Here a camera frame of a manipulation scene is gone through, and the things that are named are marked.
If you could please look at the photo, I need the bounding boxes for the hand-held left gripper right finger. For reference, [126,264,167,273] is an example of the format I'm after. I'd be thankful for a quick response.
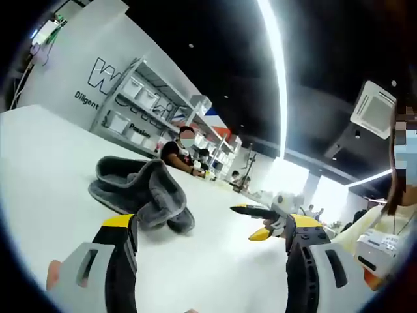
[284,213,367,313]

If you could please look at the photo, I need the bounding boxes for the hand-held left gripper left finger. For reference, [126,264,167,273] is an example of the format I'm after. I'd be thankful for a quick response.
[48,213,139,313]

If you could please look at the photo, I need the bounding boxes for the grey slippers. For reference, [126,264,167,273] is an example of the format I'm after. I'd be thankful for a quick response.
[88,156,196,234]

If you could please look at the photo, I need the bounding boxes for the person's left hand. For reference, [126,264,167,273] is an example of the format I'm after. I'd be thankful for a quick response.
[45,258,63,292]

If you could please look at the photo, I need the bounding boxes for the white table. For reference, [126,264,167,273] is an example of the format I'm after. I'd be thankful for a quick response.
[0,104,336,313]

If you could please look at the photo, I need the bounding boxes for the white chest device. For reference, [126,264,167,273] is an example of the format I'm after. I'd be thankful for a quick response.
[354,229,402,275]

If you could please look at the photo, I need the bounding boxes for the person's cream sweater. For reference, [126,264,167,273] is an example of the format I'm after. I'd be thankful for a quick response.
[371,201,417,258]

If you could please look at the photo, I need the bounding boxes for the person's long brown hair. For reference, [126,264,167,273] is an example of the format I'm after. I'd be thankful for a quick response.
[386,97,410,216]

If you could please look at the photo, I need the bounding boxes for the long ceiling light strip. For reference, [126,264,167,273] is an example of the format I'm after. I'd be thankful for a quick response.
[256,0,289,159]

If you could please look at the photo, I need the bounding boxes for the white ceiling air conditioner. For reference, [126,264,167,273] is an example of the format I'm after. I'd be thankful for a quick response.
[349,80,398,140]

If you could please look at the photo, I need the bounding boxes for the grey metal shelf rack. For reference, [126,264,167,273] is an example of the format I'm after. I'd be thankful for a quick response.
[89,57,243,181]

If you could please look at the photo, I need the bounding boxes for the row of white storage bins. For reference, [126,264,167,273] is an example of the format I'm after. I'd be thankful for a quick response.
[107,76,235,170]

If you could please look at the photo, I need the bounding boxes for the white box with cables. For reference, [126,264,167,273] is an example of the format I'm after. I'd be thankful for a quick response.
[31,18,68,47]

